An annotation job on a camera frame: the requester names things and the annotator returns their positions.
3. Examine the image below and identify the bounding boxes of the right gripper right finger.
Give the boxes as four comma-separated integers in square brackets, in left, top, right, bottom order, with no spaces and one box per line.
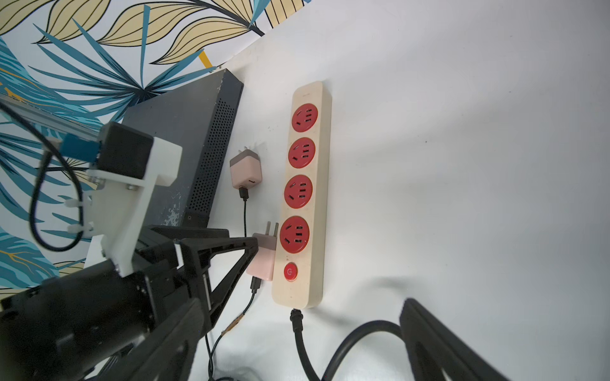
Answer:
[400,298,506,380]

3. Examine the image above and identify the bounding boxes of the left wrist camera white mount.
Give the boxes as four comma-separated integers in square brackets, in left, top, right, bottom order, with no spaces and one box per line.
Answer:
[59,122,183,276]

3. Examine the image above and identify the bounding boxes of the black power strip cable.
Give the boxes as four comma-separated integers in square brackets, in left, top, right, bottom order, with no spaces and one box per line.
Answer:
[289,308,406,381]

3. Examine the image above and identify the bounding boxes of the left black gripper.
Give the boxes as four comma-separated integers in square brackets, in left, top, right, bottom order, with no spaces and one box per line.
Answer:
[114,225,258,333]

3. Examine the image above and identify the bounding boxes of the thin black charger cable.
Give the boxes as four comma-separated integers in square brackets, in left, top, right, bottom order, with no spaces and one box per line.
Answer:
[204,186,263,381]

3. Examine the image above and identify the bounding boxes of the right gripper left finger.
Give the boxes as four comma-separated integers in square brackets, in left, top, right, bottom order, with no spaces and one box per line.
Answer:
[96,298,204,380]

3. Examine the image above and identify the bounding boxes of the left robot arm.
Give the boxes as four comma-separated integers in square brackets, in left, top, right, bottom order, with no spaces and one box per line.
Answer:
[1,225,258,380]

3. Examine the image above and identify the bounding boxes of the dark grey network switch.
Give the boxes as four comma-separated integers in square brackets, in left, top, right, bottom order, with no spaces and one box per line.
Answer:
[122,70,243,227]

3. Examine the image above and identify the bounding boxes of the beige power strip red sockets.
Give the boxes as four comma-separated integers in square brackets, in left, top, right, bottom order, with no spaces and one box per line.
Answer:
[272,81,332,310]

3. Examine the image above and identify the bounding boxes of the pink usb charger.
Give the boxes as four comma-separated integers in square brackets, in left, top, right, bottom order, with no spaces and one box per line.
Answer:
[246,222,279,282]
[230,149,263,189]

